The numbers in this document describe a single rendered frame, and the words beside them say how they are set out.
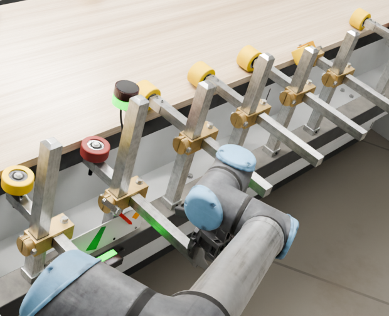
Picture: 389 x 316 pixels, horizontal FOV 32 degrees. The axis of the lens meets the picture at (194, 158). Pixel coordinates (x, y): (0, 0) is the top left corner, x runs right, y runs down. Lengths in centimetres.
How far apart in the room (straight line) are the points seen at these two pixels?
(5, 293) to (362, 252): 195
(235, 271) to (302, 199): 234
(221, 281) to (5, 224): 101
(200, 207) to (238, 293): 38
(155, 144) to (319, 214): 137
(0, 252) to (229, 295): 104
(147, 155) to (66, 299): 136
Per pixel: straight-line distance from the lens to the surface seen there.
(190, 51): 240
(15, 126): 190
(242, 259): 112
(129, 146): 166
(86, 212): 207
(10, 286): 176
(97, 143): 186
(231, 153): 148
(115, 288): 87
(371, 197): 362
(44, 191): 154
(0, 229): 193
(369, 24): 295
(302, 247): 314
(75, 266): 88
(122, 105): 162
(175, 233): 173
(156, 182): 223
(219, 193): 138
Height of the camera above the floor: 207
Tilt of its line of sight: 38 degrees down
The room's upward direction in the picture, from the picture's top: 18 degrees clockwise
